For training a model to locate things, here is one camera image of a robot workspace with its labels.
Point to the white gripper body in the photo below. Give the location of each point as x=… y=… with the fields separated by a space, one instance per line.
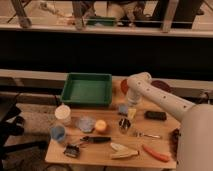
x=133 y=98

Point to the red bowl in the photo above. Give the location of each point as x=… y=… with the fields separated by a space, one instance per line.
x=124 y=86

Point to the small metal cup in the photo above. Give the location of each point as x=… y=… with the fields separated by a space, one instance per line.
x=124 y=125

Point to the black rectangular block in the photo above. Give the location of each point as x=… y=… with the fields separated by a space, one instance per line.
x=161 y=116

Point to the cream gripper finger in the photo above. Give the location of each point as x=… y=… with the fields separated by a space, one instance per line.
x=131 y=113

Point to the blue plastic cup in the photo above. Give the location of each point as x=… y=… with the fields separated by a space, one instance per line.
x=57 y=133

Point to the green plastic tray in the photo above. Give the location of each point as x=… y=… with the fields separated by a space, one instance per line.
x=87 y=89

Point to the orange carrot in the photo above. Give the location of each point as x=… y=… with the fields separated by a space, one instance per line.
x=156 y=155

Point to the purple grape bunch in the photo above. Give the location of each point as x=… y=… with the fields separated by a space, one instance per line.
x=174 y=140

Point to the black office chair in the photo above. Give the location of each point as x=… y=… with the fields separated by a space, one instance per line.
x=12 y=124

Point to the blue sponge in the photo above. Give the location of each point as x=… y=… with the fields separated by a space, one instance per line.
x=123 y=109

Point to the metal spoon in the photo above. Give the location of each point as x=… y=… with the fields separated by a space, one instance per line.
x=141 y=134

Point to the yellow orange ball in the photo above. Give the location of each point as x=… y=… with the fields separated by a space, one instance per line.
x=100 y=126

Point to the black handled tool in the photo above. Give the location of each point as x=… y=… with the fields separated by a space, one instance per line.
x=95 y=139

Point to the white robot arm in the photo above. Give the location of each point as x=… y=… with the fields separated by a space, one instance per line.
x=195 y=142

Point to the white lidded cup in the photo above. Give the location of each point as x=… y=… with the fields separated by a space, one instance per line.
x=63 y=114

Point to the black binder clip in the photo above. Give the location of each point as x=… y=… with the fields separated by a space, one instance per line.
x=72 y=151

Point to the green bin in background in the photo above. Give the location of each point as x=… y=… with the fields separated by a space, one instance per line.
x=100 y=21

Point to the purple bowl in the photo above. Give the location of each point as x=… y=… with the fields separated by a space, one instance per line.
x=161 y=85

